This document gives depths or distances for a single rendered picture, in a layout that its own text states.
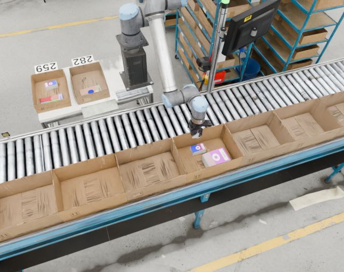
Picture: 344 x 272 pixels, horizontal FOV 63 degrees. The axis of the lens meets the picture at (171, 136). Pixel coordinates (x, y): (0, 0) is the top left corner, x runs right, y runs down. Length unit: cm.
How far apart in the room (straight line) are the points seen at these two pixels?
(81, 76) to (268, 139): 175
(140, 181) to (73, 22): 351
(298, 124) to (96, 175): 156
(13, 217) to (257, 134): 174
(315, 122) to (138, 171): 142
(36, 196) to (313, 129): 203
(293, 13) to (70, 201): 284
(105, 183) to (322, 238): 203
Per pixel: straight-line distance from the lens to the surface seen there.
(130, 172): 195
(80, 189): 196
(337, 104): 270
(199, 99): 172
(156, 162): 197
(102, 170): 198
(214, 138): 211
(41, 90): 279
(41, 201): 200
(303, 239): 297
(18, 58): 455
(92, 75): 279
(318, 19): 353
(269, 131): 226
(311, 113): 250
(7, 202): 209
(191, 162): 198
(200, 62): 237
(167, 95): 174
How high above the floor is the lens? 260
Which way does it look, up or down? 55 degrees down
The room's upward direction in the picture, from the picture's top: 2 degrees clockwise
